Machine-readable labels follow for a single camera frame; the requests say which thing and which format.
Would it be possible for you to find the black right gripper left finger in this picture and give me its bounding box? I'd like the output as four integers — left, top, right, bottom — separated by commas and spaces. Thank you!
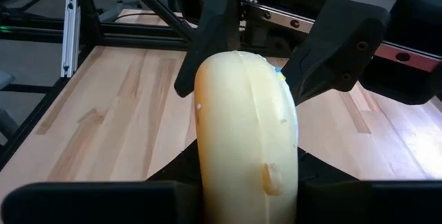
146, 140, 205, 224

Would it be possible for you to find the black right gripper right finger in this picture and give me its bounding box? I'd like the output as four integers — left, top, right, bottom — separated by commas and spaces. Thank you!
296, 146, 360, 224

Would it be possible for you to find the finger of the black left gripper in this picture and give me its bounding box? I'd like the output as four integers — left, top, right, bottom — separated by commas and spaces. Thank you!
173, 0, 244, 99
281, 0, 391, 106

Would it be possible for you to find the cream frosted toy donut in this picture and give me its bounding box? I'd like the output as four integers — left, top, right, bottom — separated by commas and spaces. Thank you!
193, 50, 300, 224

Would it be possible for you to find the silver aluminium extrusion piece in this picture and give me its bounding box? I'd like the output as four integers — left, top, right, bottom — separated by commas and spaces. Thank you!
60, 0, 81, 79

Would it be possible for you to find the black aluminium table frame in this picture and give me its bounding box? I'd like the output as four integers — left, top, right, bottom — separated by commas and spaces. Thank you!
0, 0, 198, 171

